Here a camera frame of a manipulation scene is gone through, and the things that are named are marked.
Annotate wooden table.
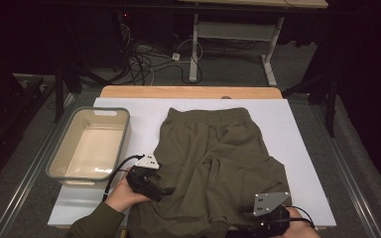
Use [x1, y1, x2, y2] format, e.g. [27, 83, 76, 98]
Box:
[99, 85, 284, 99]

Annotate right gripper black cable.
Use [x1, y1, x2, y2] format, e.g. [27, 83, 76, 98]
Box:
[287, 205, 317, 231]

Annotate black metal stand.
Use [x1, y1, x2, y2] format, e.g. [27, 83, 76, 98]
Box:
[53, 49, 127, 124]
[281, 59, 341, 139]

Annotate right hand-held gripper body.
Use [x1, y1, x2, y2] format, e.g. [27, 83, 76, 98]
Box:
[244, 191, 292, 238]

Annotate metal floor rail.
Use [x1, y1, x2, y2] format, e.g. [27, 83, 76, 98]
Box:
[311, 105, 381, 238]
[0, 92, 77, 238]

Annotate white table board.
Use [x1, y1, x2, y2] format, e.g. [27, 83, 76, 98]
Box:
[48, 97, 337, 229]

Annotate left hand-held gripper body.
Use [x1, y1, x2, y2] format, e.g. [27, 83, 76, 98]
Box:
[126, 153, 167, 202]

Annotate person's left hand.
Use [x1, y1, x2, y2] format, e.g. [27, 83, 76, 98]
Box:
[104, 168, 152, 213]

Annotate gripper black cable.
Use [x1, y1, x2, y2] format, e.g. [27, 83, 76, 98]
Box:
[102, 154, 146, 202]
[287, 205, 317, 231]

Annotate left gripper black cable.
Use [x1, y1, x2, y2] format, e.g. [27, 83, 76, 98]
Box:
[102, 154, 146, 202]

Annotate white frame desk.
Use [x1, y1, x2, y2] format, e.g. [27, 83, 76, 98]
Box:
[178, 0, 329, 87]

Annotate beige plastic basket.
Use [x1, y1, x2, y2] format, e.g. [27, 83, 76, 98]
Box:
[45, 106, 133, 190]

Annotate person's right hand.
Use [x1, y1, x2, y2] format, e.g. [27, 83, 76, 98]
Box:
[279, 209, 321, 238]

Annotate olive green pants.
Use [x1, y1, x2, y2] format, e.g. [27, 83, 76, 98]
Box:
[127, 106, 293, 238]

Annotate tangle of floor cables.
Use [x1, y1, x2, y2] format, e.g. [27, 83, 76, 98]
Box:
[118, 23, 203, 86]

